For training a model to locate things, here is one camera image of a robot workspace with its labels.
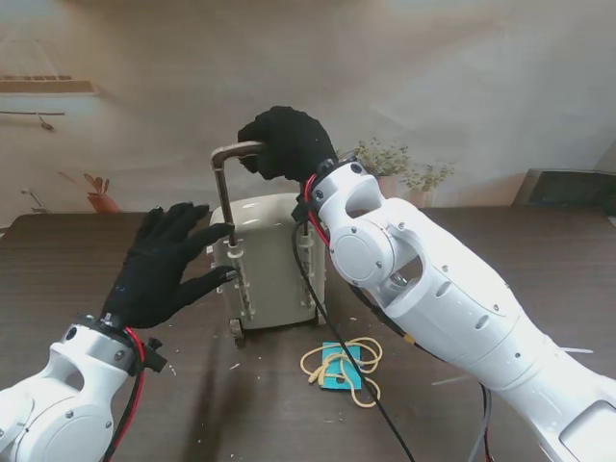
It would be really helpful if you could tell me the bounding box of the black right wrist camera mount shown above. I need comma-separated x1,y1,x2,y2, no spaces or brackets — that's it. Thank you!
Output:
290,192,314,226

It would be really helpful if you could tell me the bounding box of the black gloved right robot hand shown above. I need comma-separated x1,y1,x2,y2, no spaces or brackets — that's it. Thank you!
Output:
237,105,341,184

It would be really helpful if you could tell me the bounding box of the dark framed monitor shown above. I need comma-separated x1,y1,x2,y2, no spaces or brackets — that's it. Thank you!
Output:
512,167,616,216

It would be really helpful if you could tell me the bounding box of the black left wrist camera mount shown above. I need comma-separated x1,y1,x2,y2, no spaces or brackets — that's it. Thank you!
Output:
143,336,169,374

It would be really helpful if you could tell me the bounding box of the small beige trolley suitcase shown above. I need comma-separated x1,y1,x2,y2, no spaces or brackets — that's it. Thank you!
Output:
207,141,331,350

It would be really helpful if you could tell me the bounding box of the red right arm wire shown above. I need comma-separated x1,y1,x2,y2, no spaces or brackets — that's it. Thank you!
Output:
302,173,334,247

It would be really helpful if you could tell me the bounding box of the red arm wire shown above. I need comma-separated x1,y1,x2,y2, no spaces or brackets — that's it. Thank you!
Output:
302,173,334,247
103,326,146,462

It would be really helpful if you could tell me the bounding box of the red left arm wire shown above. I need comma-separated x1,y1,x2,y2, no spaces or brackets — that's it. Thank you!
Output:
103,326,146,462

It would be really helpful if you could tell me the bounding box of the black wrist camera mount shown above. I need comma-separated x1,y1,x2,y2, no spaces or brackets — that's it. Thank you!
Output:
290,192,314,226
143,336,169,374

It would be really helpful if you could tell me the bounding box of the yellow twisted rope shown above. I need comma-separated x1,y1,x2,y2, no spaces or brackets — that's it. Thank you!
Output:
299,336,385,410

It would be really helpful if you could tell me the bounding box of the teal luggage tag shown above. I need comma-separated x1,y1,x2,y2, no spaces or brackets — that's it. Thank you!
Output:
320,341,370,394

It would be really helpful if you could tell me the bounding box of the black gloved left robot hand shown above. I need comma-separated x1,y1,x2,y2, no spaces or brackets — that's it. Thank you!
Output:
101,201,238,331

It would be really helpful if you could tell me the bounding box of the black braided cable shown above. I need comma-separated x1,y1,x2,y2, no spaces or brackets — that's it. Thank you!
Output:
291,192,418,462

